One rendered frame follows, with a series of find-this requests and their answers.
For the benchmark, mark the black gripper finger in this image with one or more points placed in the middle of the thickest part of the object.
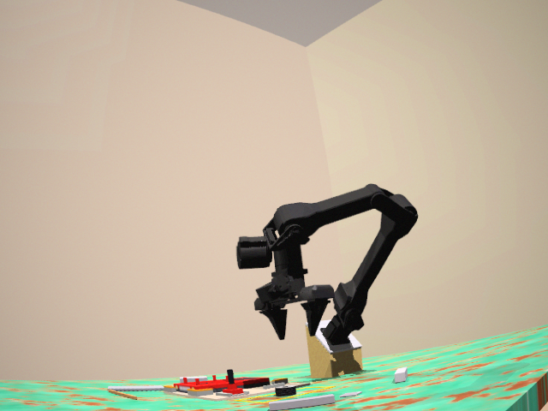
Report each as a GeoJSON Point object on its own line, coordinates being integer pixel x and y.
{"type": "Point", "coordinates": [314, 312]}
{"type": "Point", "coordinates": [278, 320]}

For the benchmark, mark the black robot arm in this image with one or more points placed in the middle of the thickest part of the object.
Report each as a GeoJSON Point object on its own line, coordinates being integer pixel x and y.
{"type": "Point", "coordinates": [298, 221]}

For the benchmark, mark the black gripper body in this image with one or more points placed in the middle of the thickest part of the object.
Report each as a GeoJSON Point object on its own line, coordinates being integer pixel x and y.
{"type": "Point", "coordinates": [316, 292]}

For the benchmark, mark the black wheel with grey rim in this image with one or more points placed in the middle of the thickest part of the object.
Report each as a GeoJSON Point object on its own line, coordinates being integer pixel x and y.
{"type": "Point", "coordinates": [287, 390]}

